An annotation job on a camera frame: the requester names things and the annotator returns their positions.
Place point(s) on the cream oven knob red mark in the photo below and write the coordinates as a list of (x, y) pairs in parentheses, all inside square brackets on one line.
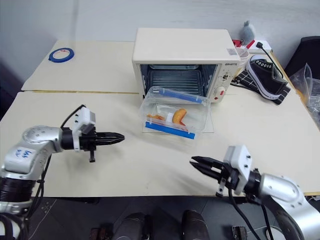
[(219, 94)]

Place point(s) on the cream toaster oven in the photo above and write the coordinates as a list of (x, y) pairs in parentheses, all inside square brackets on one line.
[(180, 47)]

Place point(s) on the red and white plastic item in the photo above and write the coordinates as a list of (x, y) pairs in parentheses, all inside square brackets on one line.
[(237, 43)]

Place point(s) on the clear plastic bag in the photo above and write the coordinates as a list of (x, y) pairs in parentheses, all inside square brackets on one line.
[(308, 85)]

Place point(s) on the small orange fried piece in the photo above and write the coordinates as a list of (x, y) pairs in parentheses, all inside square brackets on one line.
[(156, 117)]

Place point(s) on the grey plush toy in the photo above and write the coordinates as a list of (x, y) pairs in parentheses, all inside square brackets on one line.
[(248, 30)]

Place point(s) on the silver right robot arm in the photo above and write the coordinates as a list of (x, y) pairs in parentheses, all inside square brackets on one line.
[(282, 187)]

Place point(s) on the orange bread piece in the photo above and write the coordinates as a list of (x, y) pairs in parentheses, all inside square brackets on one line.
[(179, 116)]

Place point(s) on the black chair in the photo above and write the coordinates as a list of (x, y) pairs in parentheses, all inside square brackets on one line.
[(308, 50)]

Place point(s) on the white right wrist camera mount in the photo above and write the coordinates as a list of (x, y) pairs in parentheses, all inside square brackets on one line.
[(238, 160)]

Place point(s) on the white power strip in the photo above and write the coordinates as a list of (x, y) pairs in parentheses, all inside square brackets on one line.
[(266, 45)]

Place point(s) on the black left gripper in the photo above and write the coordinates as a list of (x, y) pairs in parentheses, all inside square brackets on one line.
[(87, 142)]

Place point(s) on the glass toaster oven door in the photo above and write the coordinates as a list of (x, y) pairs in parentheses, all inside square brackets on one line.
[(210, 122)]

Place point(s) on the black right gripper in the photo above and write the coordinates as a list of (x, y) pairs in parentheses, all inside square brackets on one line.
[(228, 178)]

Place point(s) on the black canvas sneaker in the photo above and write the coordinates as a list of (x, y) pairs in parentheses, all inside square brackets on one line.
[(267, 78)]

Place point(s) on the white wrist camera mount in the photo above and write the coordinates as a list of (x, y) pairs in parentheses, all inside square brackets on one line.
[(82, 117), (238, 160)]

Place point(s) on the clear blue-clipped food container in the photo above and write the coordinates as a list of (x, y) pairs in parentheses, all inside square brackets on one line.
[(175, 103)]

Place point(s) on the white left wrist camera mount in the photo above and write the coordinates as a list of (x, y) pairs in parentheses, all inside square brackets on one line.
[(82, 117)]

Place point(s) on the dark rounded shape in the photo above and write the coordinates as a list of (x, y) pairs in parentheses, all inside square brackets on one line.
[(133, 226), (195, 225)]

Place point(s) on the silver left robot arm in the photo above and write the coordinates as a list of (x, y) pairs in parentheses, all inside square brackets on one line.
[(32, 147)]

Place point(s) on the white plastic cup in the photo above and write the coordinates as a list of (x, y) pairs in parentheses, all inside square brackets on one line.
[(243, 55)]

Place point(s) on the black power plug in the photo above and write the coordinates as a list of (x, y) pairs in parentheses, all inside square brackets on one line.
[(259, 45)]

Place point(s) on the blue tape roll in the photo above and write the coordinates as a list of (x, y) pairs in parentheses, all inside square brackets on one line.
[(51, 58)]

